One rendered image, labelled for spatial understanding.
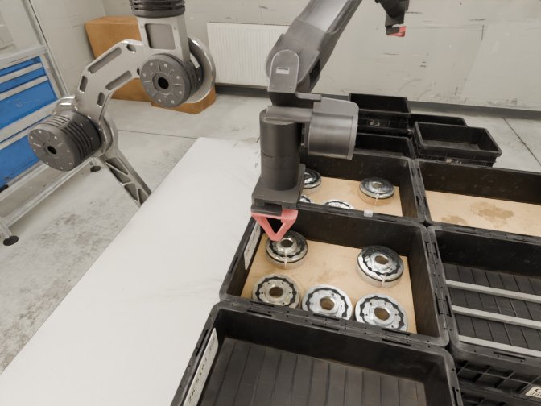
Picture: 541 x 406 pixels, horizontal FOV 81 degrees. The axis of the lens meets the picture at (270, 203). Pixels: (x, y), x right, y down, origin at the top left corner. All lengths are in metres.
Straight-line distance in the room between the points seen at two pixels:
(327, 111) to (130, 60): 0.82
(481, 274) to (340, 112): 0.60
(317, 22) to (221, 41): 3.41
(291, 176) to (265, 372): 0.37
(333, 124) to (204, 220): 0.77
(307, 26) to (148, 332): 0.73
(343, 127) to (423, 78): 3.50
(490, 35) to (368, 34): 1.10
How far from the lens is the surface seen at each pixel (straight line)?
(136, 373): 0.85
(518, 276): 0.96
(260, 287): 0.70
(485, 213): 1.10
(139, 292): 0.96
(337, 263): 0.80
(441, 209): 1.05
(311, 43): 0.45
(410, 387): 0.69
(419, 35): 3.78
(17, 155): 2.49
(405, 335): 0.61
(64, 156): 1.31
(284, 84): 0.42
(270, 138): 0.42
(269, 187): 0.46
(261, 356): 0.67
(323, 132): 0.41
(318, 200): 0.97
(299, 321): 0.58
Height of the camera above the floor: 1.43
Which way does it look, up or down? 39 degrees down
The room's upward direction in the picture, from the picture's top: straight up
